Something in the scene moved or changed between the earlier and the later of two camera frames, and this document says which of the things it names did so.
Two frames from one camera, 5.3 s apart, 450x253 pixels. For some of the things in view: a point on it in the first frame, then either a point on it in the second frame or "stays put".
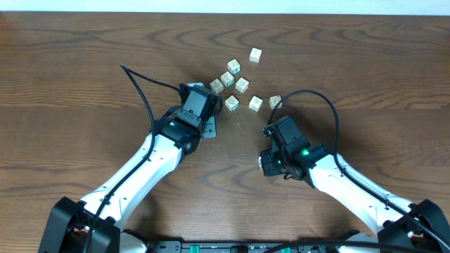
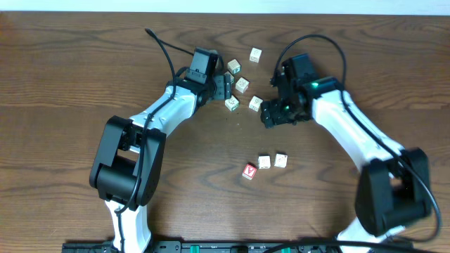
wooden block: [255, 103] stays put
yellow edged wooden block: [231, 103] stays put
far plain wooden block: [255, 54] stays put
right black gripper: [268, 169] → [271, 114]
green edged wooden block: [234, 66] stays put
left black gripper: [216, 104] → [227, 86]
